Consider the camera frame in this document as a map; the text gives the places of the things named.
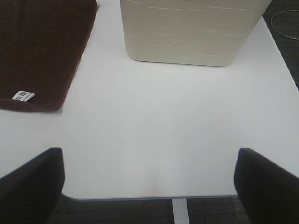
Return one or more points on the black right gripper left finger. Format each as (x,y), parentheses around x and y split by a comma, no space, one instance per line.
(29,194)

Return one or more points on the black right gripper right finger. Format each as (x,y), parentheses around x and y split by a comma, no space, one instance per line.
(268,193)

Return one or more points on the brown towel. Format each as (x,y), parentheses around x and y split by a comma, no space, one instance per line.
(41,44)

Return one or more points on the white table leg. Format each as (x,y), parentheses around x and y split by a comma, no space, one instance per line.
(180,211)

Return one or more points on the beige plastic bin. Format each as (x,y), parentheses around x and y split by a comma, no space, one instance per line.
(195,32)

